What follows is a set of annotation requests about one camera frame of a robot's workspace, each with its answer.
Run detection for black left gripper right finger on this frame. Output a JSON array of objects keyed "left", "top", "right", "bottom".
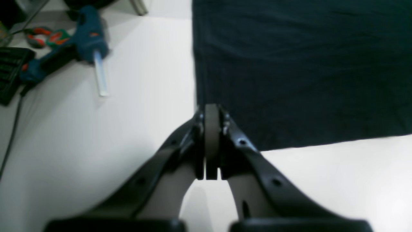
[{"left": 219, "top": 107, "right": 373, "bottom": 232}]

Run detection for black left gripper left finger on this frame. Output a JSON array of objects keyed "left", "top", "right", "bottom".
[{"left": 45, "top": 104, "right": 220, "bottom": 232}]

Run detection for black T-shirt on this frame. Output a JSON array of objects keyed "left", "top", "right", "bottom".
[{"left": 192, "top": 0, "right": 412, "bottom": 151}]

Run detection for blue glue gun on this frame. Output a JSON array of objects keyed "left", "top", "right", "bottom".
[{"left": 20, "top": 5, "right": 109, "bottom": 97}]

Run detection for black keyboard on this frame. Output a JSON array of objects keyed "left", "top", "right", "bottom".
[{"left": 0, "top": 47, "right": 36, "bottom": 106}]

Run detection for orange green scissors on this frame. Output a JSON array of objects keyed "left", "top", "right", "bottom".
[{"left": 23, "top": 26, "right": 71, "bottom": 49}]

